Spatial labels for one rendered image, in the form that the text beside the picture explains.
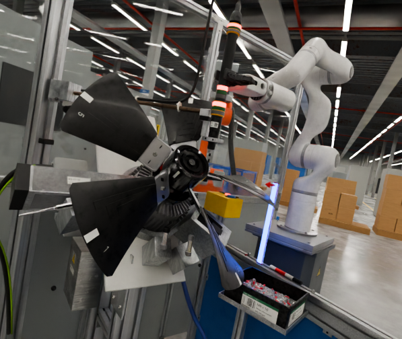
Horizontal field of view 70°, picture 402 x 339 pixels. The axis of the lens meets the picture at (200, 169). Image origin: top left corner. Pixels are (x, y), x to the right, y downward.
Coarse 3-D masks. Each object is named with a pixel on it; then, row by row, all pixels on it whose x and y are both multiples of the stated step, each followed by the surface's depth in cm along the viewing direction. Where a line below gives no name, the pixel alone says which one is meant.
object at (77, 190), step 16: (80, 192) 59; (96, 192) 62; (112, 192) 65; (128, 192) 68; (144, 192) 72; (80, 208) 59; (96, 208) 61; (112, 208) 64; (128, 208) 68; (144, 208) 73; (80, 224) 59; (96, 224) 61; (112, 224) 65; (128, 224) 69; (144, 224) 75; (96, 240) 61; (112, 240) 65; (128, 240) 70; (96, 256) 61; (112, 256) 65; (112, 272) 65
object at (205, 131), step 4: (200, 112) 91; (204, 112) 91; (208, 112) 91; (200, 116) 91; (204, 116) 90; (208, 116) 90; (204, 120) 91; (208, 120) 90; (204, 124) 91; (208, 124) 91; (204, 128) 91; (208, 128) 92; (204, 132) 91; (208, 132) 92; (204, 136) 91; (204, 140) 90; (208, 140) 88; (212, 140) 88; (216, 140) 88; (220, 140) 89
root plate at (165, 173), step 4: (164, 172) 78; (156, 176) 76; (160, 176) 77; (164, 176) 79; (168, 176) 81; (156, 180) 76; (160, 180) 78; (164, 180) 80; (168, 180) 81; (156, 184) 77; (160, 184) 78; (164, 184) 80; (168, 184) 82; (156, 188) 77; (168, 188) 82; (160, 192) 80; (164, 192) 81; (168, 192) 83; (160, 196) 80; (160, 200) 81
